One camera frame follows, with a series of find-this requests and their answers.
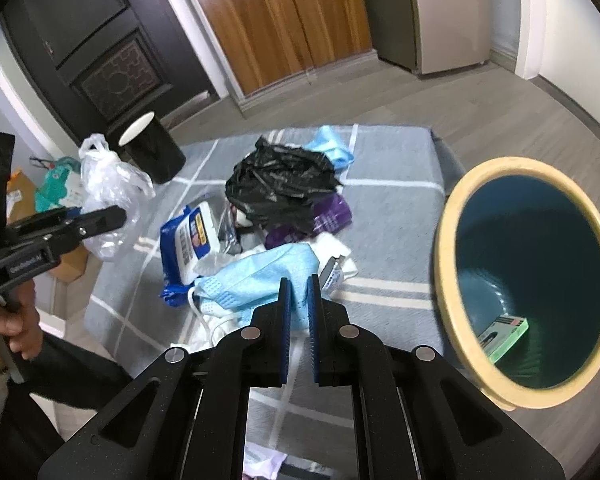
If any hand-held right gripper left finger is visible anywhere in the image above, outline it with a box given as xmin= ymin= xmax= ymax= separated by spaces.
xmin=37 ymin=276 xmax=293 ymax=480

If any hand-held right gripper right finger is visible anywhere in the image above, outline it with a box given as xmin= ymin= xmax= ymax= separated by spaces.
xmin=307 ymin=274 xmax=566 ymax=480

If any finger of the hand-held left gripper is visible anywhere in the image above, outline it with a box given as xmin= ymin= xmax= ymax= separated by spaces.
xmin=7 ymin=204 xmax=128 ymax=261

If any large blue face mask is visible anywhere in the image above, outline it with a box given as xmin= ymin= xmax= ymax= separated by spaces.
xmin=190 ymin=242 xmax=326 ymax=356

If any silver foil wrapper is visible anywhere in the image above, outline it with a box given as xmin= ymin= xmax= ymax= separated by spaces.
xmin=219 ymin=200 xmax=247 ymax=257

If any purple snack wrapper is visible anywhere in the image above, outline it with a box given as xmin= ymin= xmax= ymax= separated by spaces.
xmin=265 ymin=194 xmax=353 ymax=250

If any teal bin with yellow rim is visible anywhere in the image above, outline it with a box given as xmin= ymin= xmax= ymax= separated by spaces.
xmin=434 ymin=156 xmax=600 ymax=408

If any person's left hand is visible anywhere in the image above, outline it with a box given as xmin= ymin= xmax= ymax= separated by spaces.
xmin=0 ymin=285 xmax=43 ymax=377

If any clear plastic bag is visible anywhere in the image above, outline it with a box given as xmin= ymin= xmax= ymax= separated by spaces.
xmin=78 ymin=133 xmax=157 ymax=261

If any teal packet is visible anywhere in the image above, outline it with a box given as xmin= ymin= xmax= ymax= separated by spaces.
xmin=34 ymin=157 xmax=86 ymax=213

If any cardboard box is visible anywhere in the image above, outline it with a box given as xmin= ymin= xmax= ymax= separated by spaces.
xmin=5 ymin=167 xmax=88 ymax=281

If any white printed packet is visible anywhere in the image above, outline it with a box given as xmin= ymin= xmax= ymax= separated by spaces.
xmin=310 ymin=232 xmax=359 ymax=292

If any black mug white inside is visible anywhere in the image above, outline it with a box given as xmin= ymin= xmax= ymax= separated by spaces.
xmin=117 ymin=112 xmax=187 ymax=185

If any blue wet wipes packet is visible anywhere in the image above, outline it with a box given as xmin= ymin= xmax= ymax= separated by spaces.
xmin=159 ymin=201 xmax=231 ymax=306

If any grey checked mat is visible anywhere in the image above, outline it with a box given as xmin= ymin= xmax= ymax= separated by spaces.
xmin=82 ymin=124 xmax=468 ymax=480

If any black plastic bag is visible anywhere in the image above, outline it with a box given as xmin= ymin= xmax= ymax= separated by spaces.
xmin=224 ymin=136 xmax=348 ymax=233

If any dark panelled door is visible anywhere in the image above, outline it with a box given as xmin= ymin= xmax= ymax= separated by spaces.
xmin=0 ymin=0 xmax=221 ymax=136

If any small blue face mask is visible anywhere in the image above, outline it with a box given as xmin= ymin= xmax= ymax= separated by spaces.
xmin=302 ymin=125 xmax=357 ymax=176

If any green box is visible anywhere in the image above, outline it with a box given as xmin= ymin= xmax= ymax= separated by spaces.
xmin=477 ymin=316 xmax=530 ymax=365

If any wooden door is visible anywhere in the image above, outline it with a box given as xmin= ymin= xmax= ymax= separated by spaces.
xmin=180 ymin=0 xmax=373 ymax=98

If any grey refrigerator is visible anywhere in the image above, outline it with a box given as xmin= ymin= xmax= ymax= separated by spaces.
xmin=362 ymin=0 xmax=491 ymax=77

